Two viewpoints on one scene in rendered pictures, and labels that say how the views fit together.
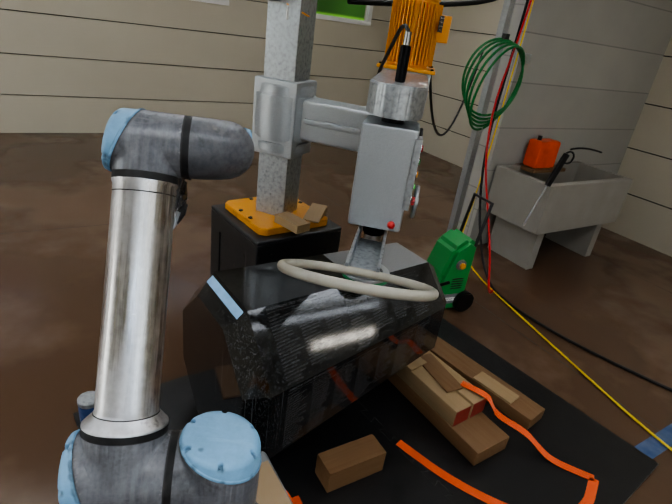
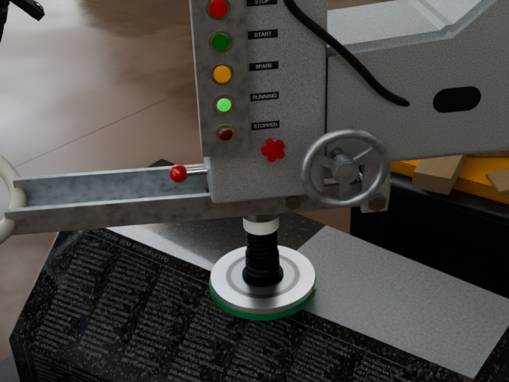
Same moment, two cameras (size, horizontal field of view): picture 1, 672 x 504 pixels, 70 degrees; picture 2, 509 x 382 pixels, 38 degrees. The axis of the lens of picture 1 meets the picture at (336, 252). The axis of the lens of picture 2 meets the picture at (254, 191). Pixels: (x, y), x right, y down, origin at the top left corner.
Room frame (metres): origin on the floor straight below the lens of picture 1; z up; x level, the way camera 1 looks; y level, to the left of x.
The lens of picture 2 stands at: (1.64, -1.29, 1.80)
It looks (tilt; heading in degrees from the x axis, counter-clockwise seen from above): 31 degrees down; 76
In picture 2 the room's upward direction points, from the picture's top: 2 degrees counter-clockwise
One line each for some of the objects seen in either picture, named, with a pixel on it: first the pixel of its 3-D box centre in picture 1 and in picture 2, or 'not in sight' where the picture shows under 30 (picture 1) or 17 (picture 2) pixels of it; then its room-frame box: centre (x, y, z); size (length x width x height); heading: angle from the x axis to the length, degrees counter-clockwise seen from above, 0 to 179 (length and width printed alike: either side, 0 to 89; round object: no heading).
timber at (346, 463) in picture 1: (350, 462); not in sight; (1.57, -0.20, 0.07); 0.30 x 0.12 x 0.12; 123
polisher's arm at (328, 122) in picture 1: (316, 120); not in sight; (2.71, 0.21, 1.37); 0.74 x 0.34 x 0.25; 74
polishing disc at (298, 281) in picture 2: (366, 270); (263, 277); (1.92, -0.15, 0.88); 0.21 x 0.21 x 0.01
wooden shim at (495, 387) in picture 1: (495, 387); not in sight; (2.22, -1.03, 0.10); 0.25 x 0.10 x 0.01; 44
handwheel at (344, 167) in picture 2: (407, 200); (339, 158); (2.03, -0.28, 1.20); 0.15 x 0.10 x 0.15; 174
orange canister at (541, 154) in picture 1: (545, 152); not in sight; (4.72, -1.88, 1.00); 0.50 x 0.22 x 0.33; 124
